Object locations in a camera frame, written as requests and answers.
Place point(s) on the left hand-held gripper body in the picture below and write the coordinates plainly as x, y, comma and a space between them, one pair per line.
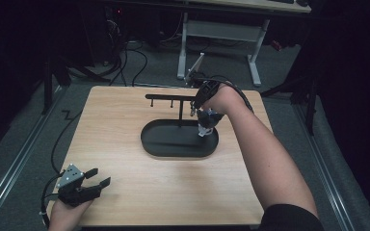
72, 189

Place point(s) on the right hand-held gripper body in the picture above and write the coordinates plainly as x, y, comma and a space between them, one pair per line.
207, 89

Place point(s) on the black key hook stand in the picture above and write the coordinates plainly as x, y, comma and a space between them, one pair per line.
173, 141

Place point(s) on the person's right hand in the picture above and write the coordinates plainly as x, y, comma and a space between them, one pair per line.
228, 99

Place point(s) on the person's left hand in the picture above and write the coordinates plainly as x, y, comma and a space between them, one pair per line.
66, 216

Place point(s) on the black tripod stand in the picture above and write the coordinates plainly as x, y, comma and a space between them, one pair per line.
308, 96
49, 80

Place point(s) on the person's black sleeve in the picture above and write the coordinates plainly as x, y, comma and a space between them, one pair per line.
290, 219

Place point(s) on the white frame desk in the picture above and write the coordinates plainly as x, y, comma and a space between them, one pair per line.
224, 30

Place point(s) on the metal floor rail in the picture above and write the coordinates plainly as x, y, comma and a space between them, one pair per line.
16, 160
327, 173

